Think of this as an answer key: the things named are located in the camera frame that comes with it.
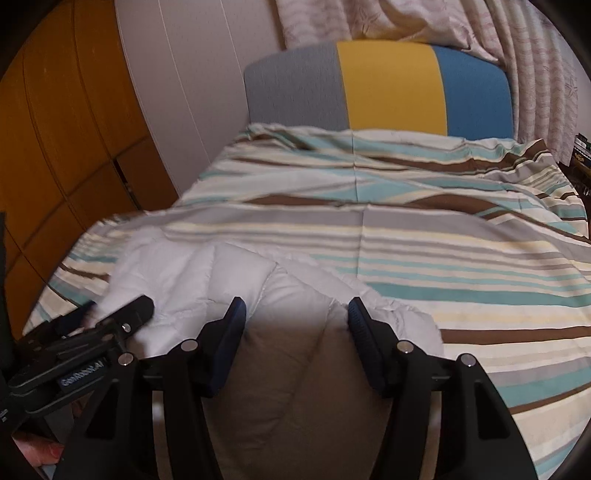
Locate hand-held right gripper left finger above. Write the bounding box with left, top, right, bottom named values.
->
left=53, top=296, right=247, bottom=480

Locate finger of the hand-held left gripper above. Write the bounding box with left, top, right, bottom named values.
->
left=90, top=295, right=155, bottom=340
left=28, top=301, right=99, bottom=342

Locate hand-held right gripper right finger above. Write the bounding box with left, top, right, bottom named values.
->
left=347, top=296, right=539, bottom=480

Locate white puffer jacket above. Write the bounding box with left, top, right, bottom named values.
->
left=88, top=231, right=444, bottom=480

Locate person's left hand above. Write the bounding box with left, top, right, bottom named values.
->
left=14, top=436, right=65, bottom=469

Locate striped bed cover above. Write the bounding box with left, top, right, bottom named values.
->
left=23, top=122, right=591, bottom=480

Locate orange wooden wardrobe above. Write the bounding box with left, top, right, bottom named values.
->
left=0, top=0, right=178, bottom=340

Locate grey yellow blue headboard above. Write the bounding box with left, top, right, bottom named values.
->
left=244, top=41, right=515, bottom=139

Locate wooden bookshelf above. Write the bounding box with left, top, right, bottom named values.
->
left=558, top=131, right=591, bottom=195

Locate pink patterned curtain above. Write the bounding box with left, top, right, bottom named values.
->
left=480, top=0, right=583, bottom=162

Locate pink patterned pillow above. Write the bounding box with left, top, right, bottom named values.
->
left=274, top=0, right=481, bottom=51

